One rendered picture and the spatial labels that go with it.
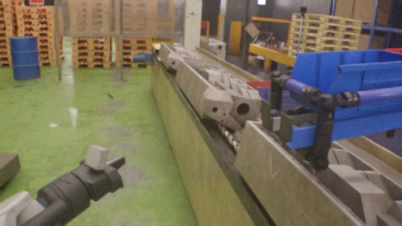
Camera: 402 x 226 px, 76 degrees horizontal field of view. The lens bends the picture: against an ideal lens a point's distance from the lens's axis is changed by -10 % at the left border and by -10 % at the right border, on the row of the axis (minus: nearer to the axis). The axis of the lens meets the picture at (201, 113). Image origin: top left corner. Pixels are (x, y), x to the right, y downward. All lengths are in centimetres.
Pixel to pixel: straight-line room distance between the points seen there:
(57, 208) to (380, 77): 70
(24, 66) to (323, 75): 630
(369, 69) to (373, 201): 38
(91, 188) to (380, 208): 73
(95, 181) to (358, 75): 58
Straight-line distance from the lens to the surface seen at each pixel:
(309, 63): 76
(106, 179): 63
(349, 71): 63
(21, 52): 666
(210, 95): 157
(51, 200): 59
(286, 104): 210
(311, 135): 61
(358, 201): 85
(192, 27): 627
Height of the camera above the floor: 139
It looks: 19 degrees down
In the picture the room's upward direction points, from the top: 4 degrees clockwise
